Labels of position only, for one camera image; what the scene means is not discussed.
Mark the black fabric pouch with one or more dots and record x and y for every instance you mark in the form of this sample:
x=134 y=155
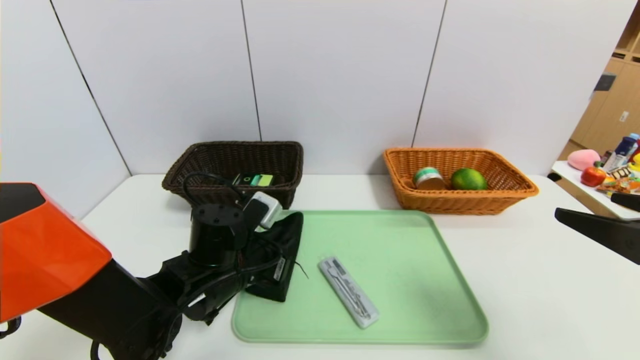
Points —
x=292 y=235

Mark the light wooden cabinet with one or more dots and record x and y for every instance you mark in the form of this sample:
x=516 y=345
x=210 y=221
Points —
x=615 y=110

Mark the dark brown wicker basket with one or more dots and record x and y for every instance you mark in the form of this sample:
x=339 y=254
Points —
x=280 y=155

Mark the red toy apple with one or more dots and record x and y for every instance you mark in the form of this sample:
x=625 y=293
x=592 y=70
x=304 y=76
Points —
x=592 y=177

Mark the pull-tab tin can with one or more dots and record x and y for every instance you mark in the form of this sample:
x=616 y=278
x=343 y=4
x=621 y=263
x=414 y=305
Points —
x=428 y=179

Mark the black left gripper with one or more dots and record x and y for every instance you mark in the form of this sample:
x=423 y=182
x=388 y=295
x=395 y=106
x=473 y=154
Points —
x=279 y=270

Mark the brown white striped pastry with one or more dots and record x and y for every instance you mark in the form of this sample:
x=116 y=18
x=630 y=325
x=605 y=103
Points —
x=620 y=173

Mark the clear grey cutlery case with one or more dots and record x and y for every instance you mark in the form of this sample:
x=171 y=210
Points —
x=350 y=295

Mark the yellow toy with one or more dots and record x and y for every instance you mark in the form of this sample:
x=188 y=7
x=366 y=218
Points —
x=636 y=162

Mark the white cabinet label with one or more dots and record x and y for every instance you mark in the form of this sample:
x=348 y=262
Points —
x=623 y=117

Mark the green lime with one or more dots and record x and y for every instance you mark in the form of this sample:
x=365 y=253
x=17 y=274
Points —
x=468 y=179

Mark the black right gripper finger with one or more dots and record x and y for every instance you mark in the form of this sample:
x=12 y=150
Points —
x=610 y=235
x=629 y=201

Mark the orange snack packet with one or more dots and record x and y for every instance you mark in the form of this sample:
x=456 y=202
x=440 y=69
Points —
x=620 y=186

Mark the white package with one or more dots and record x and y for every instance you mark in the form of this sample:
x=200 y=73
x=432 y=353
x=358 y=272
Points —
x=612 y=162

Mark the blue capped bottle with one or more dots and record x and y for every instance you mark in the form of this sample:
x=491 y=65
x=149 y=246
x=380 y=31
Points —
x=625 y=146

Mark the pink plush toy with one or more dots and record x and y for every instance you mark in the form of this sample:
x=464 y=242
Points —
x=582 y=160

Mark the black pump bottle green label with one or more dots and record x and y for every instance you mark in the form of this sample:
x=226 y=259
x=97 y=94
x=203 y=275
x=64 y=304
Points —
x=255 y=180

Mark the orange and black left arm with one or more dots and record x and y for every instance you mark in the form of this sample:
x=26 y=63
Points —
x=50 y=250

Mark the orange wicker basket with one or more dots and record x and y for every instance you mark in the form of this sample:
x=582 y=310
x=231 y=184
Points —
x=450 y=202

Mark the white side table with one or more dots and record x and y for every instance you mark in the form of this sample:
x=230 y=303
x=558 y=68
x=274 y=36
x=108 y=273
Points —
x=575 y=177

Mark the light green plastic tray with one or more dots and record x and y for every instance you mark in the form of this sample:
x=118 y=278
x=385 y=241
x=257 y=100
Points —
x=425 y=300

